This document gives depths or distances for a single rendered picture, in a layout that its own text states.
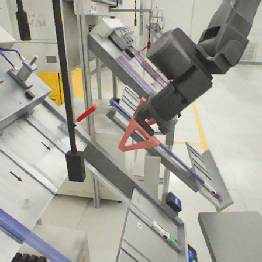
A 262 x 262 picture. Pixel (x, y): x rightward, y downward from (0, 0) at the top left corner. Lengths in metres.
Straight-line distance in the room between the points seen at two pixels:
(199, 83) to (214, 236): 0.63
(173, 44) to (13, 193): 0.36
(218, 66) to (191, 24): 7.54
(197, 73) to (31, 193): 0.36
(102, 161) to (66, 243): 0.34
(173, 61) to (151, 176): 0.60
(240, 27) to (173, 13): 7.48
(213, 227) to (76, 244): 0.49
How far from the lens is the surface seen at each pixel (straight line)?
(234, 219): 1.01
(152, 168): 0.89
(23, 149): 0.50
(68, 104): 0.29
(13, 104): 0.48
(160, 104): 0.43
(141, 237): 0.60
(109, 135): 1.49
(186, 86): 0.42
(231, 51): 0.44
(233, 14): 0.47
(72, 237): 0.88
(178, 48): 0.40
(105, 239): 1.65
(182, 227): 0.75
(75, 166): 0.32
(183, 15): 7.94
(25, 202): 0.44
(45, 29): 1.46
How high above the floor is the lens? 1.28
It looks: 26 degrees down
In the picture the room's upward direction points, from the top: straight up
